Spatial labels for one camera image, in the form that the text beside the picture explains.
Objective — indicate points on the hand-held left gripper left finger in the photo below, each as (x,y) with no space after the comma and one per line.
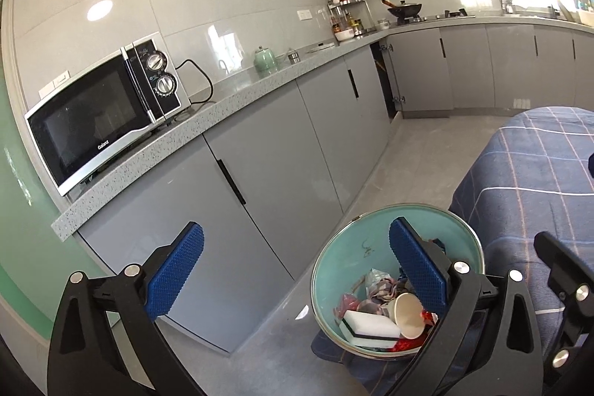
(176,270)

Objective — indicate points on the metal spice rack with bottles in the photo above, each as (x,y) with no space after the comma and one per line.
(345,8)

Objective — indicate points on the small glass jar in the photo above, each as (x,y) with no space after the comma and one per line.
(383,25)

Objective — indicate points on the sink faucet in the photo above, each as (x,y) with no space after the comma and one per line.
(553,6)

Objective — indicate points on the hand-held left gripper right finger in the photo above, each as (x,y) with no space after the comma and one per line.
(417,266)

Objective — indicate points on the blue plaid tablecloth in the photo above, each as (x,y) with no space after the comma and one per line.
(519,173)

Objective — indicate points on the white plastic container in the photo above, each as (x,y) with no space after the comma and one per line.
(585,16)

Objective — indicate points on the black and silver microwave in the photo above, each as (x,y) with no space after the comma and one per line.
(93,122)

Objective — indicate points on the gas stove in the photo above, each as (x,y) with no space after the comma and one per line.
(441,16)

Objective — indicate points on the leaning cutting board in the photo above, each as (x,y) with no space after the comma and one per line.
(565,8)

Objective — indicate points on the black wok with lid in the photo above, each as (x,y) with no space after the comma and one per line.
(404,10)

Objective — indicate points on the white and green sponge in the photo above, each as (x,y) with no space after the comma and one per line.
(371,325)

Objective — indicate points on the white bowl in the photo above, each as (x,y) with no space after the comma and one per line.
(345,36)

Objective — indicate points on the grey speckled kitchen countertop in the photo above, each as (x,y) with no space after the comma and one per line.
(241,94)

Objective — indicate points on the green ceramic teapot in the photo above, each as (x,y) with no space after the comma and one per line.
(265,59)

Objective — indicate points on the red plastic bag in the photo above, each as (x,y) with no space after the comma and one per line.
(410,345)

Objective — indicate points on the small white wall switch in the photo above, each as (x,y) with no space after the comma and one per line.
(304,14)

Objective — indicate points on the teal trash bin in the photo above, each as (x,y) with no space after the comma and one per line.
(352,247)

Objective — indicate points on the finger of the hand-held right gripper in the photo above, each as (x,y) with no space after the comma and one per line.
(575,312)

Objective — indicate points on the clear plastic bag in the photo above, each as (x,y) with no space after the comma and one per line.
(383,284)

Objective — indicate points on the white double wall socket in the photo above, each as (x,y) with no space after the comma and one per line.
(53,84)

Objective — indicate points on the small metal pot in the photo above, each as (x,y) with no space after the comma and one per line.
(294,56)

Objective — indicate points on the white and blue paper cup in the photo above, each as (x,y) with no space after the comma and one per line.
(408,315)

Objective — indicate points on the grey lower kitchen cabinets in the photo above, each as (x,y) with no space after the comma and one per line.
(278,136)

